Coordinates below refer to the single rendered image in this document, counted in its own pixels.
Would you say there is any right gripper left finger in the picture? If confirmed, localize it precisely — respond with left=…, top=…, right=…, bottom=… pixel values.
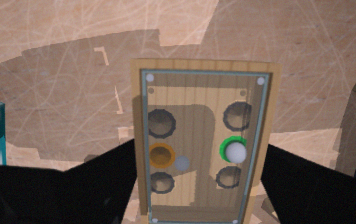
left=0, top=138, right=137, bottom=224

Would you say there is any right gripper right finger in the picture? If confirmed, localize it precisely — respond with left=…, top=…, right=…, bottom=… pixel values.
left=260, top=143, right=356, bottom=224

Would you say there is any wooden ball-in-hole puzzle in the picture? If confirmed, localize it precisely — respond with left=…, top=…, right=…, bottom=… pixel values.
left=130, top=58, right=283, bottom=224

